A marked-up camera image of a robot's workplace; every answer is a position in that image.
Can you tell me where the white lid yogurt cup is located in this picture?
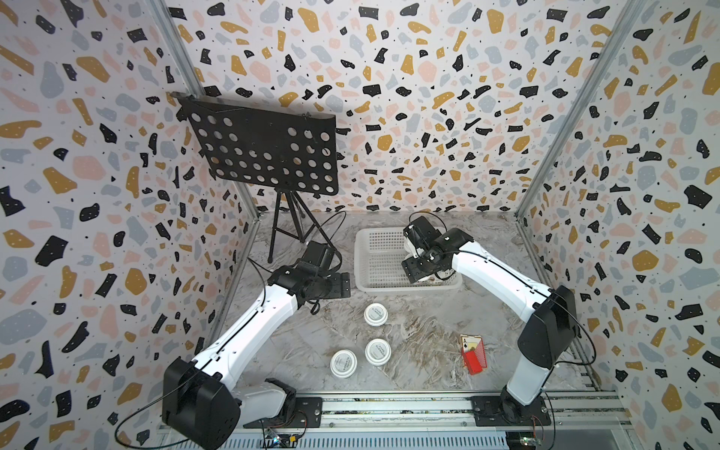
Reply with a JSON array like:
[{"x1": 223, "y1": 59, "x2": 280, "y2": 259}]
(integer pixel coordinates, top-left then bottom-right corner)
[
  {"x1": 330, "y1": 349, "x2": 357, "y2": 379},
  {"x1": 364, "y1": 303, "x2": 389, "y2": 327},
  {"x1": 365, "y1": 339, "x2": 392, "y2": 367}
]

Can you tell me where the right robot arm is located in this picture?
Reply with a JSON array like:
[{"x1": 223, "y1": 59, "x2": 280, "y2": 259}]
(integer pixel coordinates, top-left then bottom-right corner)
[{"x1": 402, "y1": 217, "x2": 581, "y2": 425}]

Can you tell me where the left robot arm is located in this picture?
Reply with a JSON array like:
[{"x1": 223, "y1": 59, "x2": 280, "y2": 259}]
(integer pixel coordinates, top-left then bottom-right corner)
[{"x1": 161, "y1": 241, "x2": 351, "y2": 449}]

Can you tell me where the white plastic basket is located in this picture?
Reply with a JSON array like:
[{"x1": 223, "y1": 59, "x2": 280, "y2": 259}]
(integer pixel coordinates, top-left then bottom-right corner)
[{"x1": 354, "y1": 227, "x2": 463, "y2": 296}]

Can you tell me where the playing card box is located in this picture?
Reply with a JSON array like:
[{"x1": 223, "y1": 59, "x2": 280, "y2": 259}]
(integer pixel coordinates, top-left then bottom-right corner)
[{"x1": 460, "y1": 335, "x2": 488, "y2": 369}]

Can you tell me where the black perforated music stand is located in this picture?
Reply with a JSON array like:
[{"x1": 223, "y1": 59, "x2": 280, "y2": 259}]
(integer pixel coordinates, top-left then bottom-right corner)
[{"x1": 175, "y1": 94, "x2": 339, "y2": 263}]

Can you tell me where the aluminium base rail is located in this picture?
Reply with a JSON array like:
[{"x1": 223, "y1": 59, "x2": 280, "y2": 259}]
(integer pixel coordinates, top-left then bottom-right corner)
[{"x1": 222, "y1": 391, "x2": 643, "y2": 449}]

